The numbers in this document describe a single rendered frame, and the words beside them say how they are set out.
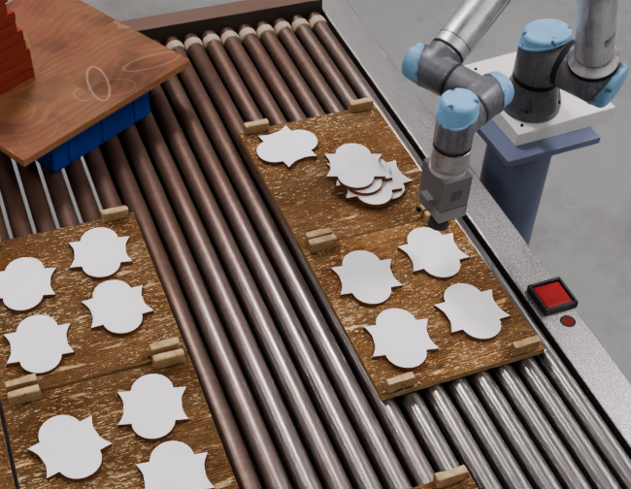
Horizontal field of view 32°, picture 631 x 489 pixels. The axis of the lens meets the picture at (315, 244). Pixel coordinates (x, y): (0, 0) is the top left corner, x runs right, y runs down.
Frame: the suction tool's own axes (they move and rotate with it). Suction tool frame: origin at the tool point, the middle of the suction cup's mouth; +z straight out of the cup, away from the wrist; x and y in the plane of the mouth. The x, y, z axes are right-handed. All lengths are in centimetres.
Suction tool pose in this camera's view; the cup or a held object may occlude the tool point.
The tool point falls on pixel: (438, 223)
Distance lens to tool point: 223.1
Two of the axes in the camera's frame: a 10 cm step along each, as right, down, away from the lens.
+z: -0.5, 7.1, 7.0
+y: 4.3, 6.5, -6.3
